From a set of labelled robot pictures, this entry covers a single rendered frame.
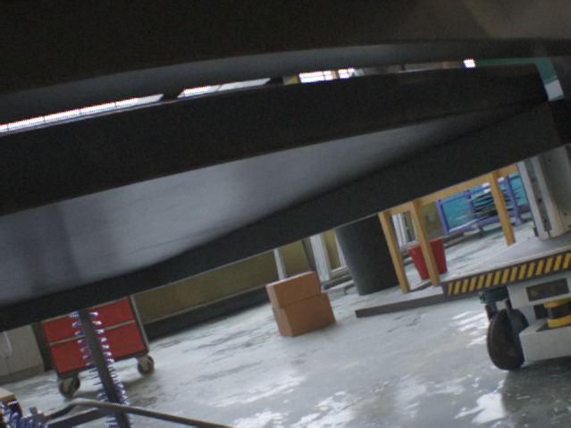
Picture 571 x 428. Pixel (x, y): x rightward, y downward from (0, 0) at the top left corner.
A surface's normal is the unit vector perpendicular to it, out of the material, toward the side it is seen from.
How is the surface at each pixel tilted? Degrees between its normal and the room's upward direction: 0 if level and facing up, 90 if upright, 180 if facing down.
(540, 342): 90
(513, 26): 90
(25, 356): 90
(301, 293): 90
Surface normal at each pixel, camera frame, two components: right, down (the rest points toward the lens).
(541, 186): -0.77, 0.20
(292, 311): 0.27, -0.15
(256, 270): 0.52, -0.22
